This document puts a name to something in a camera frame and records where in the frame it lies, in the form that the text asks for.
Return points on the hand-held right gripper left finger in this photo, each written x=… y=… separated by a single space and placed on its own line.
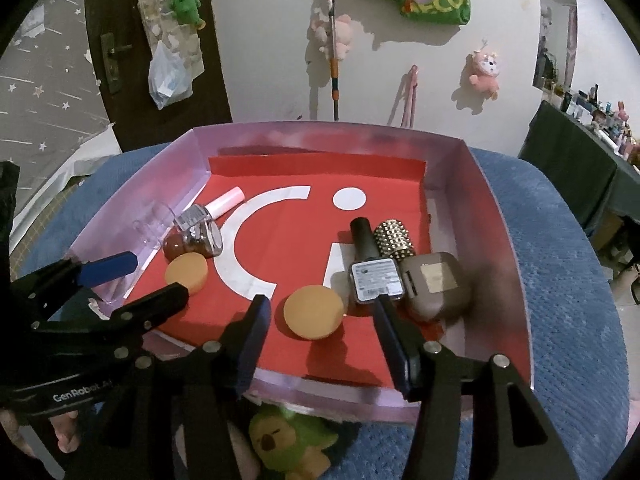
x=250 y=345

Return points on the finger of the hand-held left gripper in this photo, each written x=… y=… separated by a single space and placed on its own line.
x=160 y=302
x=107 y=267

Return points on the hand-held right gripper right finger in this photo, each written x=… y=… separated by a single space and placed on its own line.
x=395 y=350

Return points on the tan round sponge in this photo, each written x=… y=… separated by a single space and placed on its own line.
x=314 y=312
x=186 y=272

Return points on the small clear jar brown contents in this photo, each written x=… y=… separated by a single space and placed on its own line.
x=187 y=245

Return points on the black bottle with white label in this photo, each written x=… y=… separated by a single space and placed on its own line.
x=375 y=280

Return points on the studded metallic cylinder bottle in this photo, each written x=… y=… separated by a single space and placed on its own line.
x=395 y=237

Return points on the pink cap nail polish bottle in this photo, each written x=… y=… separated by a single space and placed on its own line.
x=225 y=201

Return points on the pink cardboard box red base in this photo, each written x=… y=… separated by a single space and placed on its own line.
x=300 y=220

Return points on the person's left hand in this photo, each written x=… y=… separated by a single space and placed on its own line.
x=65 y=430

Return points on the clear plastic cup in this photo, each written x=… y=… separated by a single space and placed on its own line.
x=155 y=222

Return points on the grey rounded case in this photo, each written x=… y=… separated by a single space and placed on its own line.
x=435 y=285

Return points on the green and yellow plush toy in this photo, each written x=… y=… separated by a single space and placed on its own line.
x=290 y=435

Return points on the dark brown door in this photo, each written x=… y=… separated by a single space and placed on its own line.
x=125 y=110

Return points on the clear plastic bag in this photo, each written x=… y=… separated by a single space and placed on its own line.
x=167 y=80

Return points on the clear hanging organizer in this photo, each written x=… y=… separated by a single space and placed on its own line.
x=150 y=15

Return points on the dark green covered side table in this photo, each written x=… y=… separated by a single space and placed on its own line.
x=575 y=160

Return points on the pink bear plush toy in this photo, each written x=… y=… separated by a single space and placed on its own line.
x=485 y=70

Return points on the row of bottles and boxes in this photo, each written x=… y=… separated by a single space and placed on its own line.
x=600 y=115

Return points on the pink pig plush toy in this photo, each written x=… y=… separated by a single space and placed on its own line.
x=342 y=35

